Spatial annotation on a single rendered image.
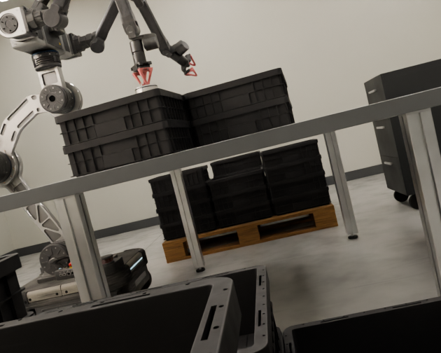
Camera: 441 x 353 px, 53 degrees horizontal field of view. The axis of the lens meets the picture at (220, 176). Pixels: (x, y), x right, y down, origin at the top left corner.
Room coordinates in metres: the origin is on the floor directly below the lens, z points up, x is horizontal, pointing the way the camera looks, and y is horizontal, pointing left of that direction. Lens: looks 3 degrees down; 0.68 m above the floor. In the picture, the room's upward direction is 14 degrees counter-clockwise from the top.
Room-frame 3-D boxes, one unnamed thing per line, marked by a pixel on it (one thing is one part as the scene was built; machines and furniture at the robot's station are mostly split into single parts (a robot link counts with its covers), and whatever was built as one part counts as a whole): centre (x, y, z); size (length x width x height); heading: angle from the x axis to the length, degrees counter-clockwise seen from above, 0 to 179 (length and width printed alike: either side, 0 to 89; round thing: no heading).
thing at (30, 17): (2.05, 0.64, 1.45); 0.09 x 0.08 x 0.12; 174
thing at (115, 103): (1.66, 0.30, 0.92); 0.40 x 0.30 x 0.02; 78
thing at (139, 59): (2.03, 0.23, 1.16); 0.10 x 0.07 x 0.07; 32
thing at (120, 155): (1.66, 0.30, 0.76); 0.40 x 0.30 x 0.12; 78
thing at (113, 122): (1.66, 0.30, 0.87); 0.40 x 0.30 x 0.11; 78
